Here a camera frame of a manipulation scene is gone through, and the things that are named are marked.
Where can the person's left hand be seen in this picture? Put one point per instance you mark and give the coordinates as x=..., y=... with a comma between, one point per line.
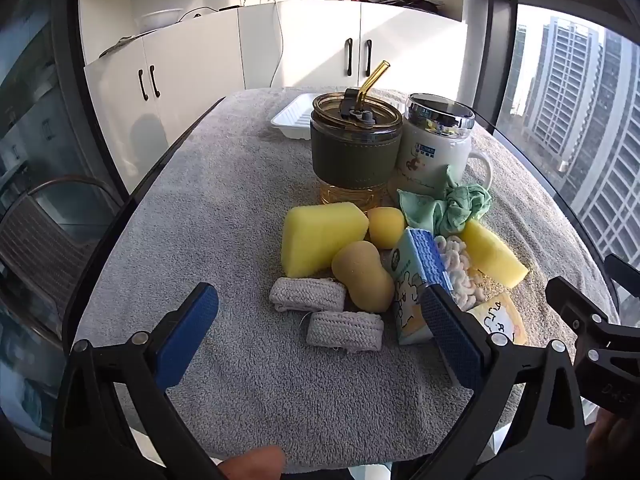
x=255, y=465

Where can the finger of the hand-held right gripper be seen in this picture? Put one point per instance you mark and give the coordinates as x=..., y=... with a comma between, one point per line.
x=622, y=272
x=575, y=305

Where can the white bowl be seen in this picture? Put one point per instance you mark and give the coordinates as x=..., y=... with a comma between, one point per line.
x=160, y=19

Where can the cluster of high-rise buildings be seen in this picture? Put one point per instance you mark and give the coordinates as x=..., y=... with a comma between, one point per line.
x=575, y=100

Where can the person's right hand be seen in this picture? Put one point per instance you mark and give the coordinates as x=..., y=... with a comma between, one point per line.
x=615, y=440

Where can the amber glass tumbler with straw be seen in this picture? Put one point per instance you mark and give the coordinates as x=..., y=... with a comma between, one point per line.
x=350, y=160

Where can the round yellow sponge ball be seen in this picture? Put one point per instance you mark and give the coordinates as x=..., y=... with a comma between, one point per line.
x=386, y=227

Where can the black window frame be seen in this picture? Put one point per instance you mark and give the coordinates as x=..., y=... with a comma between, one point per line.
x=495, y=50

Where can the small yellow wedge sponge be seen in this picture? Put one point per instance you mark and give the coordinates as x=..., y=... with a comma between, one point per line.
x=492, y=255

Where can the tan peanut-shaped sponge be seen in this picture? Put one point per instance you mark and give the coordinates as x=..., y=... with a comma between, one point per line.
x=360, y=275

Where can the stack of papers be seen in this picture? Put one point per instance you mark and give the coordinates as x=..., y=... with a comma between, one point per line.
x=410, y=1

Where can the yellow cartoon tissue packet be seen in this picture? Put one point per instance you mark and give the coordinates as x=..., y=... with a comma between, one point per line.
x=500, y=320

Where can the beige woven cloth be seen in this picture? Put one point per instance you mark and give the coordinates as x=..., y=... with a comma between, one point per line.
x=345, y=330
x=305, y=294

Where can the blue cartoon tissue packet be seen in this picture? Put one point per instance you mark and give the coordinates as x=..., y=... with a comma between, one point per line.
x=407, y=300

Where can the wicker chair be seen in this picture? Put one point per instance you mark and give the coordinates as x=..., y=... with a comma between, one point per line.
x=45, y=240

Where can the large yellow wedge sponge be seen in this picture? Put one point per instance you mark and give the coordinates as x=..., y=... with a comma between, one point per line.
x=315, y=240

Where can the white base cabinet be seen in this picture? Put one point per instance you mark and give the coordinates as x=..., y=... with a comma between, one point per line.
x=200, y=60

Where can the white mug with chrome lid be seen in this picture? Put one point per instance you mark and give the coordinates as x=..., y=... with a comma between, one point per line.
x=430, y=155

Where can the white plastic tray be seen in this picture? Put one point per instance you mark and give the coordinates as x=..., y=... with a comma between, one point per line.
x=295, y=115

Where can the green knotted cloth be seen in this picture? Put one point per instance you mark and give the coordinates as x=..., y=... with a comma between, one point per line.
x=450, y=210

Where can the grey towel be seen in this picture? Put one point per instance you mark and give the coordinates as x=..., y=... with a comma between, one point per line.
x=225, y=210

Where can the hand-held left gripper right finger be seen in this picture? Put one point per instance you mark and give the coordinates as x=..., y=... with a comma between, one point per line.
x=450, y=335

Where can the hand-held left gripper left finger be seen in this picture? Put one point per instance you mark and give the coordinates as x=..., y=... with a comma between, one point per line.
x=190, y=330

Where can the white chenille scrunchie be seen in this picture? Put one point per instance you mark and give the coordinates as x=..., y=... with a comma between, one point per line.
x=462, y=270

